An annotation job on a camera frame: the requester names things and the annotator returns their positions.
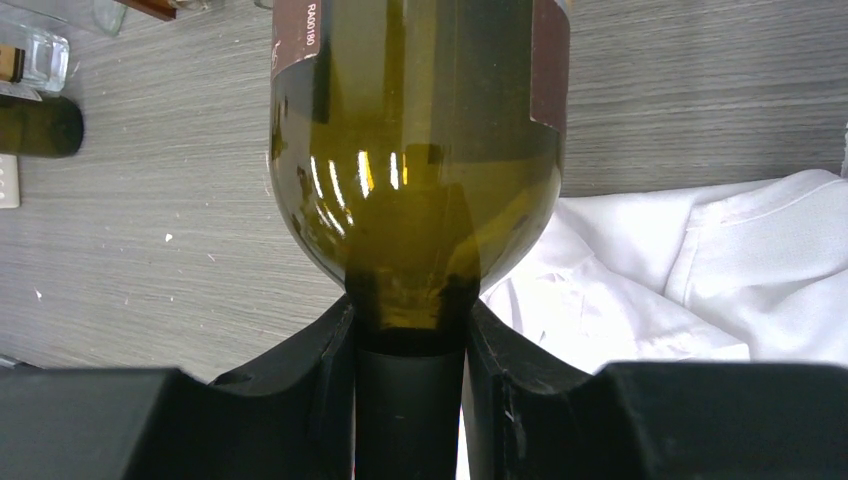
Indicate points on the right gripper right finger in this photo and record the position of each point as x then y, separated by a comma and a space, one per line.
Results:
529, 415

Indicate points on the wooden wine rack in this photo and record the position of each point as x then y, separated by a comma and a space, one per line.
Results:
163, 10

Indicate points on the tall clear glass bottle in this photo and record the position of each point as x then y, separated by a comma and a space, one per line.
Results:
108, 16

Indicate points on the green wine bottle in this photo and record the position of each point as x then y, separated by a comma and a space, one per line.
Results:
416, 153
50, 128

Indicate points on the green wine bottle front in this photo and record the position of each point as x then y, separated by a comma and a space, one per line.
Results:
416, 153

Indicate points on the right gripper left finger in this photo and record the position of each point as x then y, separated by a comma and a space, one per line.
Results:
287, 414

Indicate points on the white plastic basket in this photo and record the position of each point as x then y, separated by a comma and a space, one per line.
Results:
9, 182

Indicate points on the clear whisky bottle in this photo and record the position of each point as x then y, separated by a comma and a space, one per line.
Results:
33, 57

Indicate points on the white cloth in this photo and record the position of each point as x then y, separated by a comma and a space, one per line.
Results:
743, 272

